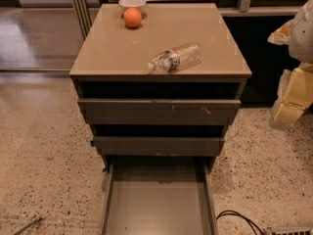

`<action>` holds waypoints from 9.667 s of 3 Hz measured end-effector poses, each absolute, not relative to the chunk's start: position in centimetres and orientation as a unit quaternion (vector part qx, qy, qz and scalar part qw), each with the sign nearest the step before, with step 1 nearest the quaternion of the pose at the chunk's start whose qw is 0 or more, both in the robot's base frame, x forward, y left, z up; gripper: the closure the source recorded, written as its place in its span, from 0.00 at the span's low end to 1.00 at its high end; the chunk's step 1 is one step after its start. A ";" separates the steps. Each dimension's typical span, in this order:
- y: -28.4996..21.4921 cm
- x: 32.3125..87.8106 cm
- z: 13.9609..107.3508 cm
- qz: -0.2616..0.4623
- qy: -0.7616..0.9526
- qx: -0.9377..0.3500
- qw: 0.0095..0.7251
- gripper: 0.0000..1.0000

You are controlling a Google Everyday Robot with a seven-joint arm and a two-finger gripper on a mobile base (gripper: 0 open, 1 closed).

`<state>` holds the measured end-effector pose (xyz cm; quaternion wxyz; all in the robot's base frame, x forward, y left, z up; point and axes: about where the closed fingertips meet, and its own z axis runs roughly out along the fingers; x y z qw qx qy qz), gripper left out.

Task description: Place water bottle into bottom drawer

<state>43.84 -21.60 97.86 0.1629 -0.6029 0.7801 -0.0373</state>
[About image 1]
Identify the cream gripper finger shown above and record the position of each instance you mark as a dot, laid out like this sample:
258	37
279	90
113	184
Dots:
281	35
295	94

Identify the clear plastic water bottle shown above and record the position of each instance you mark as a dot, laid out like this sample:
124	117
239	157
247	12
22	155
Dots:
176	59

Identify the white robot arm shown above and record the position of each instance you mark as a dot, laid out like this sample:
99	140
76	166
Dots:
300	41

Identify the brown drawer cabinet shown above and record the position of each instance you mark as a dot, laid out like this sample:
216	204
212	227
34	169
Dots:
112	64

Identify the grey top drawer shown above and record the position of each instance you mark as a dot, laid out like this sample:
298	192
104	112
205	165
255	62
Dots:
159	112

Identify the grey open bottom drawer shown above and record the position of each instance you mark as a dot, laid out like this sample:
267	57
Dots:
159	199

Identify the grey middle drawer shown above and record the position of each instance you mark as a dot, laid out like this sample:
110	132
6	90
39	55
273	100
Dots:
159	146

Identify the grey floor vent grille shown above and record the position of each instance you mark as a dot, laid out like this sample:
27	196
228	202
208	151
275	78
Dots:
288	231

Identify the orange ball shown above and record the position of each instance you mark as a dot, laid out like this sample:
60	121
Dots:
132	17

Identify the white plastic cup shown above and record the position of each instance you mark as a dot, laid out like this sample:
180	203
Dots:
137	4

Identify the thin metal rod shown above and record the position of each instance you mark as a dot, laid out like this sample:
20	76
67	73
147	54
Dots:
35	221

